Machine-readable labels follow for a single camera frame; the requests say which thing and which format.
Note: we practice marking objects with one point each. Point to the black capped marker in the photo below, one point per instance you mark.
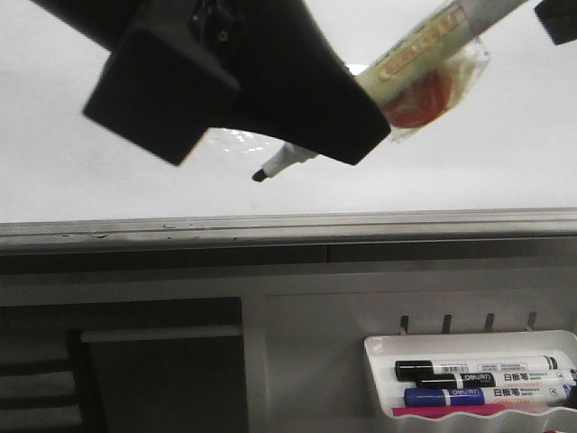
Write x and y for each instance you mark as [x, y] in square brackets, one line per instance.
[407, 370]
[451, 381]

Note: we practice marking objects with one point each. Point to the white whiteboard with grey frame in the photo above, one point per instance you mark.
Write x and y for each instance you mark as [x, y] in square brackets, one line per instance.
[503, 162]

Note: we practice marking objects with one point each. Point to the black taped whiteboard marker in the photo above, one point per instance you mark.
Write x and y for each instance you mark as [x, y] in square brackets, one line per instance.
[414, 72]

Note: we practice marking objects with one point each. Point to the black object tray right edge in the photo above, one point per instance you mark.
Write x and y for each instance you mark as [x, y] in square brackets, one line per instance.
[571, 401]

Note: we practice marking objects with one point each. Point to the white plastic marker tray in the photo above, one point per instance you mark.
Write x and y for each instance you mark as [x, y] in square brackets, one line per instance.
[381, 353]

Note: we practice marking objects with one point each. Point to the black capped marker top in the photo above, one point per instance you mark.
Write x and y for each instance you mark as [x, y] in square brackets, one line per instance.
[407, 370]

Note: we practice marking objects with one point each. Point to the blue capped marker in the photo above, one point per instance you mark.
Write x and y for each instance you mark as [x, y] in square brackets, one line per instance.
[548, 394]

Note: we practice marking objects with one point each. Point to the black capped marker middle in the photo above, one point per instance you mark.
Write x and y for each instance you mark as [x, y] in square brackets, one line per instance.
[451, 381]

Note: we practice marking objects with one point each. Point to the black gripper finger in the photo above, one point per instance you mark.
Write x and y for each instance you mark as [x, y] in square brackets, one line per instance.
[179, 68]
[558, 17]

